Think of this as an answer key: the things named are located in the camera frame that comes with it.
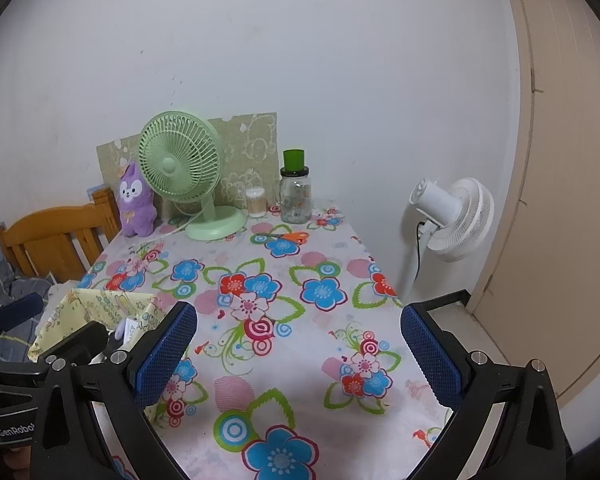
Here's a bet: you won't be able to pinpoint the black fan cable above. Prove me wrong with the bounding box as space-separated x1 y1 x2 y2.
414 220 428 281

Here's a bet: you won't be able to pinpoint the white fan cable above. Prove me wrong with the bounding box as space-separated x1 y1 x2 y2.
157 210 203 239

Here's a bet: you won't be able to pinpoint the orange scissors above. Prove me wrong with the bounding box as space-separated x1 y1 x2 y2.
254 231 310 245

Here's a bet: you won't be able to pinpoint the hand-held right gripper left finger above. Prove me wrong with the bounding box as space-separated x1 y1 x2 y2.
30 301 199 480

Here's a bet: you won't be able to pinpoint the white card packet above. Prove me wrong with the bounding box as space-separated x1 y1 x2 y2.
114 315 143 353

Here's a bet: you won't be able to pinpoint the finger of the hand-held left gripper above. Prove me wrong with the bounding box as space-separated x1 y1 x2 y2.
40 321 110 368
0 291 45 356

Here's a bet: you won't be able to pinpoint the green desk fan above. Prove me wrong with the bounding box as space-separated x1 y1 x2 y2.
138 110 248 242

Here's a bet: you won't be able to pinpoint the green patterned board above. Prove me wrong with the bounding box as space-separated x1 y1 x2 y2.
96 112 278 223

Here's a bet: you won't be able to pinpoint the person's left hand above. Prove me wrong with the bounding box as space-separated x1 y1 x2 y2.
0 445 33 480

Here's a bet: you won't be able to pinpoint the grey plaid bedding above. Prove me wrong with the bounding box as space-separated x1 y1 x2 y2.
0 260 56 361

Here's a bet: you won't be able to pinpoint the yellow patterned storage box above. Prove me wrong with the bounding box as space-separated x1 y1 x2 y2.
28 287 181 428

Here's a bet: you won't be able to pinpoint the clear glass jar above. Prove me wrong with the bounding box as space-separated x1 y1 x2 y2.
280 166 313 225

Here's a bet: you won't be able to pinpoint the beige door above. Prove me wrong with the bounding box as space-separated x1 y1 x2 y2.
467 0 600 406

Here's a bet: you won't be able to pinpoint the purple plush toy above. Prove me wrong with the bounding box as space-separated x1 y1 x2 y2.
117 161 157 238

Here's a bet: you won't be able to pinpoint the cotton swab jar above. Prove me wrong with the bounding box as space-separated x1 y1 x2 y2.
246 187 268 219

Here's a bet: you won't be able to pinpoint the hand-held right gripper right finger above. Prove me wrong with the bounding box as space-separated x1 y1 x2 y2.
400 302 568 480

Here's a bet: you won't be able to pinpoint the white standing fan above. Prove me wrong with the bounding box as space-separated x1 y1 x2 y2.
402 176 495 301

